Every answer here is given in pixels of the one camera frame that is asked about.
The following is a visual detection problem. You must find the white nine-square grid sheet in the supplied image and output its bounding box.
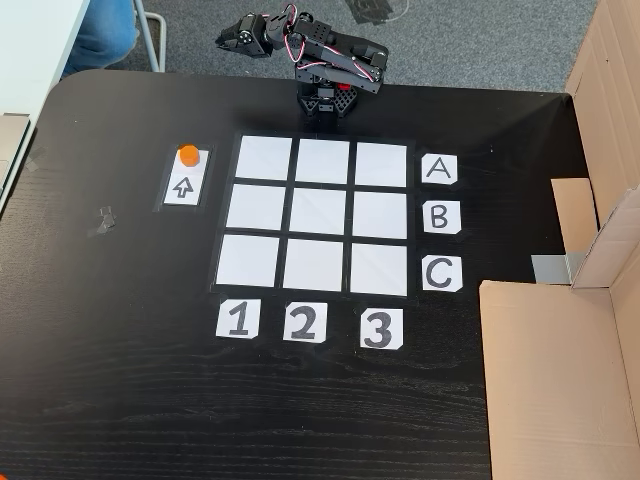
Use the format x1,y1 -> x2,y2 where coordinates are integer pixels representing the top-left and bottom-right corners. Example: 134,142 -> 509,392
208,130 -> 417,300

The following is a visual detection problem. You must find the black tape patch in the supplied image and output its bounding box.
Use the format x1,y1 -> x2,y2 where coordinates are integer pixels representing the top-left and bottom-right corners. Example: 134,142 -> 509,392
344,0 -> 397,26

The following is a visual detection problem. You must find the person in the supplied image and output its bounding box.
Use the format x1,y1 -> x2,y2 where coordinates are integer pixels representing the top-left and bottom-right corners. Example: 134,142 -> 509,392
62,0 -> 141,79

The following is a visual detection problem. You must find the paper sheet with arrow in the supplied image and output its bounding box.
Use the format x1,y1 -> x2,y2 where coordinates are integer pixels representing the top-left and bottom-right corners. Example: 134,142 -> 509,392
152,143 -> 217,214

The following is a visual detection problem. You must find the white desk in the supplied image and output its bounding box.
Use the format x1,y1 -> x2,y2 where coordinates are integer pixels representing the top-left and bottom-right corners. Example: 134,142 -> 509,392
0,0 -> 92,216

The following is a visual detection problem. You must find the crumpled clear tape piece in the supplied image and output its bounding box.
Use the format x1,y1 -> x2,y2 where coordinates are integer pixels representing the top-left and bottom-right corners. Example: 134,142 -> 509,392
87,204 -> 119,239

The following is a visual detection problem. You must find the paper sheet letter A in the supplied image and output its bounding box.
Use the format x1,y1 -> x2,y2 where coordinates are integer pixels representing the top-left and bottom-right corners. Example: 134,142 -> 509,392
420,153 -> 459,187

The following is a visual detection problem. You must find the paper sheet letter B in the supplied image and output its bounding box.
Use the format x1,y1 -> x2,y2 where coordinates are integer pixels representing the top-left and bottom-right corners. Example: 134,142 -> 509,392
422,200 -> 463,236

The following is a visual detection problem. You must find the paper sheet number 1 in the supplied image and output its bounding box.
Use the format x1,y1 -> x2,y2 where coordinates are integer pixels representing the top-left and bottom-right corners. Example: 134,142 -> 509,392
215,298 -> 261,341

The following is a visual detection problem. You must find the paper sheet number 2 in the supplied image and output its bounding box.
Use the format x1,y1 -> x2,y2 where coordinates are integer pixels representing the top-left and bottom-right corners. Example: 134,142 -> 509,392
282,301 -> 330,344

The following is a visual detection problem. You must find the paper sheet letter C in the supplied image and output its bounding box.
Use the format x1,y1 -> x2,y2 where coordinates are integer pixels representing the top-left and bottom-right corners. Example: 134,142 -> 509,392
421,255 -> 464,293

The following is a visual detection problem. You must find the paper sheet number 3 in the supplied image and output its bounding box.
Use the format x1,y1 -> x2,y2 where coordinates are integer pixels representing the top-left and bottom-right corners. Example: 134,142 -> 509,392
359,307 -> 405,350

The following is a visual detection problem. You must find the brown cardboard box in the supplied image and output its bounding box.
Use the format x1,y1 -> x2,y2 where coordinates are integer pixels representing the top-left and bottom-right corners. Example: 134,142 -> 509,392
478,0 -> 640,480

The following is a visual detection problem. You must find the grey metal frame leg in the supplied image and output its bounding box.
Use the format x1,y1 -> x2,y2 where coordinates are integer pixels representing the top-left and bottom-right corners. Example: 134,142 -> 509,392
132,0 -> 167,73

